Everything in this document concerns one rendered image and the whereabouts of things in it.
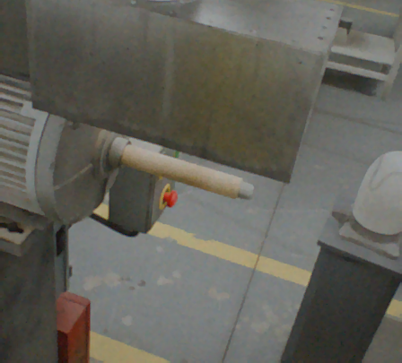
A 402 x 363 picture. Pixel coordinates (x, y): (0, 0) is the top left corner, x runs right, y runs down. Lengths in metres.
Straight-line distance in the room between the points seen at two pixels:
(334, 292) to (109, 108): 1.26
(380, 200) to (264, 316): 0.92
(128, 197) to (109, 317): 1.13
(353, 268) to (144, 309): 0.94
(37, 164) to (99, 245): 1.76
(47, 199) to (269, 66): 0.38
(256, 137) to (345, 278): 1.18
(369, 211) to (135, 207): 0.74
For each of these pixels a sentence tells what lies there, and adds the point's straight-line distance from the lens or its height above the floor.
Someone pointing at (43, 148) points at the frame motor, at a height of 1.30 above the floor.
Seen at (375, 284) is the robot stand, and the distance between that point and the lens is 1.64.
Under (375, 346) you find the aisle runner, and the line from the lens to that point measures 2.33.
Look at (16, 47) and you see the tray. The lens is 0.70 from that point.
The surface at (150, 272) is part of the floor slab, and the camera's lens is 2.33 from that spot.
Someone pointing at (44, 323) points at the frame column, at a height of 0.71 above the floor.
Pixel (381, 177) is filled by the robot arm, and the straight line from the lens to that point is 1.51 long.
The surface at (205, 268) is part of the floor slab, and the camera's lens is 2.38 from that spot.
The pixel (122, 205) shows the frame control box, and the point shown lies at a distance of 1.10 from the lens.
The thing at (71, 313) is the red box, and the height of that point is 0.62.
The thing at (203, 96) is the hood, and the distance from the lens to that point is 0.50.
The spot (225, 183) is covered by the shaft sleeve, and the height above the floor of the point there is 1.26.
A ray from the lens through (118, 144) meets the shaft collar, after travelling 0.76.
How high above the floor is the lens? 1.68
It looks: 33 degrees down
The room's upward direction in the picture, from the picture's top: 9 degrees clockwise
